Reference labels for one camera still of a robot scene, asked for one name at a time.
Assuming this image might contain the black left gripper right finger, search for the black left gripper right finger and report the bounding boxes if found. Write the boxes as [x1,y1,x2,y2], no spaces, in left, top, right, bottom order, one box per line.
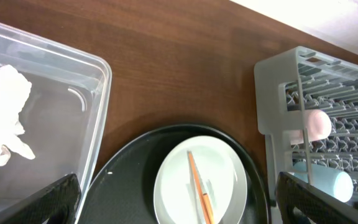
[276,172,358,223]

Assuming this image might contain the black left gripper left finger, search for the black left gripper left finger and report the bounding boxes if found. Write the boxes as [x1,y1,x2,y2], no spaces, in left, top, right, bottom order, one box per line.
[0,174,81,224]

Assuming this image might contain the blue cup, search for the blue cup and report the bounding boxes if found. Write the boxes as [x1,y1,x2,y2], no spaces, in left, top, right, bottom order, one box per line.
[290,161,354,203]

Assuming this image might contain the pink cup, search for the pink cup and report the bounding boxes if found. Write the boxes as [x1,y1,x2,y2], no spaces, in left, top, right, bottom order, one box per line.
[289,110,332,145]

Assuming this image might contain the white tissue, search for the white tissue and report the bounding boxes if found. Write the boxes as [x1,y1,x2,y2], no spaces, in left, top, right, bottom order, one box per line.
[0,65,35,167]

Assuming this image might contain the wooden chopstick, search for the wooden chopstick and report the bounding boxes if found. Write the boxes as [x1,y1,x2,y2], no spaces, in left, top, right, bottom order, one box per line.
[202,194,214,224]
[187,151,206,216]

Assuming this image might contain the grey dishwasher rack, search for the grey dishwasher rack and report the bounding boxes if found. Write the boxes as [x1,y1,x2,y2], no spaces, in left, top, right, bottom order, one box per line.
[254,47,358,223]

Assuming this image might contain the round black tray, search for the round black tray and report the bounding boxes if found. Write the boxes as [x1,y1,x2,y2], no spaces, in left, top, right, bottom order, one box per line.
[79,123,271,223]

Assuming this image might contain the clear plastic bin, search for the clear plastic bin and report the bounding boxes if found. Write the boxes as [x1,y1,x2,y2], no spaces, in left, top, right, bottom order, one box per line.
[0,23,112,212]

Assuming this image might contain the grey plate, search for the grey plate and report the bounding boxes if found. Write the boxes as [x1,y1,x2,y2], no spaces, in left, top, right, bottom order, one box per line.
[154,136,247,224]

